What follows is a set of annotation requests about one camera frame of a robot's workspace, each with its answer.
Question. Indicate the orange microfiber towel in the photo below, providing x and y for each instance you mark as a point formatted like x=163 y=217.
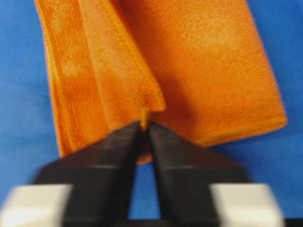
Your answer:
x=196 y=66

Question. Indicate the blue table cloth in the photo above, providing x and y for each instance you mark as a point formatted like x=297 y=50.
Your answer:
x=27 y=136

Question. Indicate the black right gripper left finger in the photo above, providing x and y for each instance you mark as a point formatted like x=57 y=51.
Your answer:
x=89 y=188

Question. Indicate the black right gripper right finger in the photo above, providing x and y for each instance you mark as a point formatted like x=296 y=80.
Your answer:
x=200 y=188

